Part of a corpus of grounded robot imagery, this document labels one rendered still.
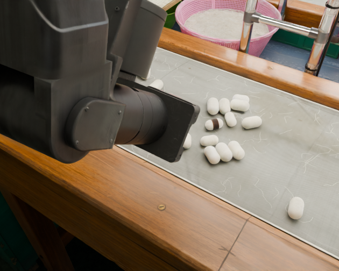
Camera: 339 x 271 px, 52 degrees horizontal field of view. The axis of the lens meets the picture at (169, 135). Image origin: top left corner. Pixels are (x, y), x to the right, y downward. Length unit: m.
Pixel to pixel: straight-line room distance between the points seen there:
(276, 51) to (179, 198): 0.61
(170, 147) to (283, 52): 0.67
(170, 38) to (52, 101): 0.64
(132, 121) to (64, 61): 0.12
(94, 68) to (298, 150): 0.46
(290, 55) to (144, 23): 0.74
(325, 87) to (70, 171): 0.49
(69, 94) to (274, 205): 0.39
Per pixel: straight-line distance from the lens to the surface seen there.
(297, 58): 0.98
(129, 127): 0.30
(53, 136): 0.21
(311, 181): 0.59
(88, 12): 0.21
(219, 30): 0.93
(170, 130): 0.36
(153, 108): 0.34
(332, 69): 0.97
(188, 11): 1.00
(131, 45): 0.28
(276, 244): 0.48
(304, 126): 0.67
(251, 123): 0.62
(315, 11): 1.02
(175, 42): 0.81
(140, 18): 0.28
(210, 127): 0.61
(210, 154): 0.56
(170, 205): 0.49
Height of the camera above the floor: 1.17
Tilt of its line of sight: 45 degrees down
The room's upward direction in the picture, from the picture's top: straight up
